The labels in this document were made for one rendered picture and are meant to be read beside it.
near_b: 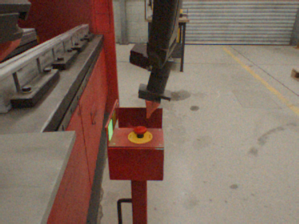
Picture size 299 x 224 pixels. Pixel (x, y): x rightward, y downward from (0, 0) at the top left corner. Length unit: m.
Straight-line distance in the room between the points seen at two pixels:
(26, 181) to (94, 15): 2.15
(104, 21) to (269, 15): 6.16
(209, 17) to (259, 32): 1.53
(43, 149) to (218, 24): 7.36
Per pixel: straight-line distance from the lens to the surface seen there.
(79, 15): 2.33
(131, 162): 0.66
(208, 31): 7.50
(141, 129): 0.65
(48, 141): 0.27
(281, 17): 8.01
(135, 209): 0.90
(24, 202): 0.20
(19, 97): 0.71
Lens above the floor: 1.13
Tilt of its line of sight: 25 degrees down
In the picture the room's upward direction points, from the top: straight up
